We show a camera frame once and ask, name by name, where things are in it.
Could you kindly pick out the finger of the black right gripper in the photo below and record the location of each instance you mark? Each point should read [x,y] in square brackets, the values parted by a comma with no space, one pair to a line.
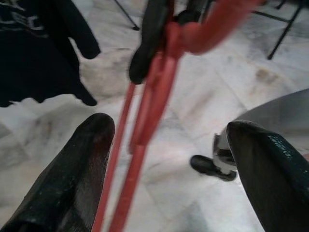
[188,17]
[147,48]

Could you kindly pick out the robot silver leg black foot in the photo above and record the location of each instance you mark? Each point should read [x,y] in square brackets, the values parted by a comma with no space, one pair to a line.
[277,113]

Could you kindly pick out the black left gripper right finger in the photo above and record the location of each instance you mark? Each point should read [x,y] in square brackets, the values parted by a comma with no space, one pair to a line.
[277,183]

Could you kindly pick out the black shirt with green logo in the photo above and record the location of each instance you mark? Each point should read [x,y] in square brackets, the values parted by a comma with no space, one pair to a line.
[36,60]

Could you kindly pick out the silver metal clothes rack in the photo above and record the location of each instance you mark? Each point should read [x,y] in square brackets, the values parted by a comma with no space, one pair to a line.
[286,30]

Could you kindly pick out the red plastic hanger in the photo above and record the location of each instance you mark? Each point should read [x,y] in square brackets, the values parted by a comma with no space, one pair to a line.
[142,154]

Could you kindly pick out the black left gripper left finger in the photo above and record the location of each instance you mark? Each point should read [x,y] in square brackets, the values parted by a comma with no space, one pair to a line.
[67,181]

